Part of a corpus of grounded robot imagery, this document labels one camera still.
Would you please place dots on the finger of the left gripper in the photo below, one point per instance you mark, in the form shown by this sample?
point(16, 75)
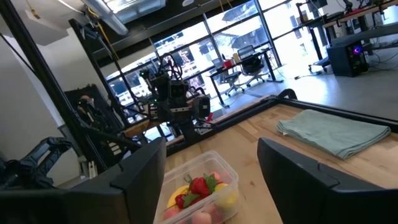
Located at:
point(157, 112)
point(202, 107)

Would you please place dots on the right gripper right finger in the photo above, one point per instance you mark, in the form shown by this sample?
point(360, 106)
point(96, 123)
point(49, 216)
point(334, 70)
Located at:
point(311, 199)

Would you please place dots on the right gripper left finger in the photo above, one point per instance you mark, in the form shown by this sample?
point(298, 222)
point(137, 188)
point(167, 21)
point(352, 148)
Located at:
point(124, 199)

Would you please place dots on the yellow toy banana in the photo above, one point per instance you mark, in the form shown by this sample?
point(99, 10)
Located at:
point(174, 196)

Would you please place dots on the red toy strawberry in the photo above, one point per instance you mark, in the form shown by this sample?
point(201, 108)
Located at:
point(199, 186)
point(180, 201)

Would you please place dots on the yellow toy lemon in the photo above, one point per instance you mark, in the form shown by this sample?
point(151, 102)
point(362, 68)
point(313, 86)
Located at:
point(225, 196)

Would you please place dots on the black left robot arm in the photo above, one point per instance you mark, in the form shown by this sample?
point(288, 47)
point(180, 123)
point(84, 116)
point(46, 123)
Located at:
point(160, 87)

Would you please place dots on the black office chair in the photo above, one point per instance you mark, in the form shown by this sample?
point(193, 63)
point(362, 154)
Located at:
point(252, 65)
point(233, 81)

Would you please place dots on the red cup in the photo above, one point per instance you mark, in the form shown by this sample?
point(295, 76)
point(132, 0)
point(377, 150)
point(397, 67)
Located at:
point(228, 63)

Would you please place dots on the clear plastic container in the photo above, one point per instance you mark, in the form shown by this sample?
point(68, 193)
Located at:
point(199, 161)

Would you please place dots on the black office desk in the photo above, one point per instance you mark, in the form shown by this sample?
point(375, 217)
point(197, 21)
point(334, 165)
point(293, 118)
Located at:
point(245, 61)

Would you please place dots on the person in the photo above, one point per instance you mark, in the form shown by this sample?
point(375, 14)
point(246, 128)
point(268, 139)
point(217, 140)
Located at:
point(88, 107)

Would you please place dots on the teal folded cloth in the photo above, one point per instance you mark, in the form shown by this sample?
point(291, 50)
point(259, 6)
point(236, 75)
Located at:
point(332, 133)

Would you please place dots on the white overhead light bar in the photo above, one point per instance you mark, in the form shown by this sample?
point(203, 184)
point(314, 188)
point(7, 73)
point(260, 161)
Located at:
point(109, 18)

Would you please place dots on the black computer tower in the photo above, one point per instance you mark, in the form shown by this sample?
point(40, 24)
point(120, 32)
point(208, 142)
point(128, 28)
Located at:
point(345, 60)

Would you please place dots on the grey background desk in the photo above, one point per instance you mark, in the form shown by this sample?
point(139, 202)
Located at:
point(367, 34)

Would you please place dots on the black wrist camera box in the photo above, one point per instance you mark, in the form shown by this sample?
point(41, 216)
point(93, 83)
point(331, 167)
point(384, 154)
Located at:
point(178, 93)

